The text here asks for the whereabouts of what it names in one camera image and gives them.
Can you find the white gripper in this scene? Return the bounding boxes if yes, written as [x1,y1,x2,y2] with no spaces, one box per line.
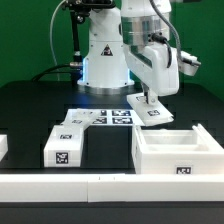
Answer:
[123,43,179,105]

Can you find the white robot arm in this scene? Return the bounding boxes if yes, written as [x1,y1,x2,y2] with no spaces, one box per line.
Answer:
[63,0,179,105]

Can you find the white fence bar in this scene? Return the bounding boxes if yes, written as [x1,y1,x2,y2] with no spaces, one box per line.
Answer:
[0,135,8,161]
[0,174,224,202]

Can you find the white left fence bar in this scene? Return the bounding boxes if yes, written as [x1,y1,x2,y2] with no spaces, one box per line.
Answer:
[0,135,8,161]

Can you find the white block with two tags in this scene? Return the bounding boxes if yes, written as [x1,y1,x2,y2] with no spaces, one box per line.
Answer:
[44,125,84,167]

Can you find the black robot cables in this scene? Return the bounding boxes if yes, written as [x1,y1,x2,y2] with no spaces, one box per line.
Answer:
[31,3,84,82]

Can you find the white front fence bar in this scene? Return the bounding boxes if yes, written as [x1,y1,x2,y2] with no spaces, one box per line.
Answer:
[0,174,224,202]

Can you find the white cabinet body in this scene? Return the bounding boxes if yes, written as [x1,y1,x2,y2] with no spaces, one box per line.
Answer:
[131,124,224,175]

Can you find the white flat panel with tag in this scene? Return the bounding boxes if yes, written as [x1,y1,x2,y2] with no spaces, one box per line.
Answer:
[62,114,98,126]

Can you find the white door panel with knob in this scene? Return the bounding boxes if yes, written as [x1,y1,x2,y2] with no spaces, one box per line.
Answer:
[127,93,173,126]

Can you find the white tag base sheet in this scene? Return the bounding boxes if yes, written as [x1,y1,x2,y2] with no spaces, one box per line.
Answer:
[65,108,143,126]

